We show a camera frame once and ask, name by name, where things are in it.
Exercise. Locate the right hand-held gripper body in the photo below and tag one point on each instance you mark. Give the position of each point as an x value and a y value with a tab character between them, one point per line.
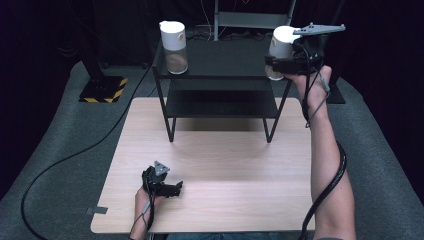
310	53

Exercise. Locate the person's right hand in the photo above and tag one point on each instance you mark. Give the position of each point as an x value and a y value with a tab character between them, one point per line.
315	90

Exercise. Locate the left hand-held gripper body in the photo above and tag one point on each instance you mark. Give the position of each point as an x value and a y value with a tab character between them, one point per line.
155	181

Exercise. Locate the black metal shelf rack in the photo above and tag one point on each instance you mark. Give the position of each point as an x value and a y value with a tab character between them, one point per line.
216	56

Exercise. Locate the black flat stand base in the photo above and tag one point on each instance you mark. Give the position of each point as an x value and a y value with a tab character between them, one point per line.
336	95

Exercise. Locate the person's left hand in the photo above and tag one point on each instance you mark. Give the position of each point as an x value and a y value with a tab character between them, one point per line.
143	201

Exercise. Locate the grey tape strip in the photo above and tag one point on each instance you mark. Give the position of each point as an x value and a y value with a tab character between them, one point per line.
96	210

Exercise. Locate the black stand with striped base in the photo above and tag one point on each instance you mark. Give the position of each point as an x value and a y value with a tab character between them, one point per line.
103	90

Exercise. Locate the glass jar with white lid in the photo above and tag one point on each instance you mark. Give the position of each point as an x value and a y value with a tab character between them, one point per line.
173	36
281	43

